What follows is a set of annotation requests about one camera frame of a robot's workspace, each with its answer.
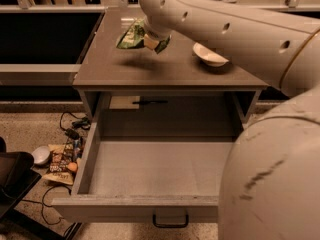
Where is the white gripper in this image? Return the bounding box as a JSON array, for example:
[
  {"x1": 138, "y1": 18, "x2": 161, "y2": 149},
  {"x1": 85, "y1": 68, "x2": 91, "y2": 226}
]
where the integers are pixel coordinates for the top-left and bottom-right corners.
[{"x1": 143, "y1": 17, "x2": 172, "y2": 50}]

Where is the green jalapeno chip bag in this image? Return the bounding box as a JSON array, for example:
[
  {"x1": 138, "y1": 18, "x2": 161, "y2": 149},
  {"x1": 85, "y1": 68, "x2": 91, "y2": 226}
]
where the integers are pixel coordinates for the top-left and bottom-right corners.
[{"x1": 116, "y1": 18, "x2": 171, "y2": 54}]

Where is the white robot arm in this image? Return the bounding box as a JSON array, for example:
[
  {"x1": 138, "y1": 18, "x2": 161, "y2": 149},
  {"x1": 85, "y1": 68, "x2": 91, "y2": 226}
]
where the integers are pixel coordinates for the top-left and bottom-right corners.
[{"x1": 139, "y1": 0, "x2": 320, "y2": 240}]

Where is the grey counter cabinet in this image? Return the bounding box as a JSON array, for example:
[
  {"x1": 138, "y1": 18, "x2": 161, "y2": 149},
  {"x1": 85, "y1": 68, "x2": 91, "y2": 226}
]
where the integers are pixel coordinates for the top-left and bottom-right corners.
[{"x1": 72, "y1": 6, "x2": 269, "y2": 122}]

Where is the open grey drawer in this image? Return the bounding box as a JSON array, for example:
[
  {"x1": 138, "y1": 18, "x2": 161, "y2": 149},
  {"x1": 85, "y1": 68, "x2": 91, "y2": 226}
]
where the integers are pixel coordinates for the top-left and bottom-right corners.
[{"x1": 53, "y1": 92, "x2": 243, "y2": 224}]

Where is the brown snack bag on floor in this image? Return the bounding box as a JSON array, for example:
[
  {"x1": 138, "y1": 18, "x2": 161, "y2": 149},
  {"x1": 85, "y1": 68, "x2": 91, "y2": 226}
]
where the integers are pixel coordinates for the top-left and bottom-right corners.
[{"x1": 43, "y1": 143, "x2": 83, "y2": 186}]

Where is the white paper bowl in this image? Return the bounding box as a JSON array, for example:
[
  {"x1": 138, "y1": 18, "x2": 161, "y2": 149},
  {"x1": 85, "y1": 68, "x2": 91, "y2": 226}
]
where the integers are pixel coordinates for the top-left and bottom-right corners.
[{"x1": 193, "y1": 43, "x2": 228, "y2": 67}]

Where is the black inner drawer handle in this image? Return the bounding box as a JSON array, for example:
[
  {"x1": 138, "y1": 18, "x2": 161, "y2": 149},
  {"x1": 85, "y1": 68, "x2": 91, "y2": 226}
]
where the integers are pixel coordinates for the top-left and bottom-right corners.
[{"x1": 132, "y1": 100, "x2": 168, "y2": 106}]

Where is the black drawer handle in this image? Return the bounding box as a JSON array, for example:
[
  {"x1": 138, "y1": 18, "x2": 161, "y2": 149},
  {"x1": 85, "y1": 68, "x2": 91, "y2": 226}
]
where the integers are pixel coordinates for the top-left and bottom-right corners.
[
  {"x1": 132, "y1": 100, "x2": 168, "y2": 106},
  {"x1": 152, "y1": 214, "x2": 189, "y2": 229}
]

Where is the black cable on floor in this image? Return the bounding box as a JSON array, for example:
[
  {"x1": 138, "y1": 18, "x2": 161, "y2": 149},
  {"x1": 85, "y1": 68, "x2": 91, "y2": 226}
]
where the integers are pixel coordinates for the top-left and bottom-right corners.
[{"x1": 59, "y1": 111, "x2": 92, "y2": 141}]

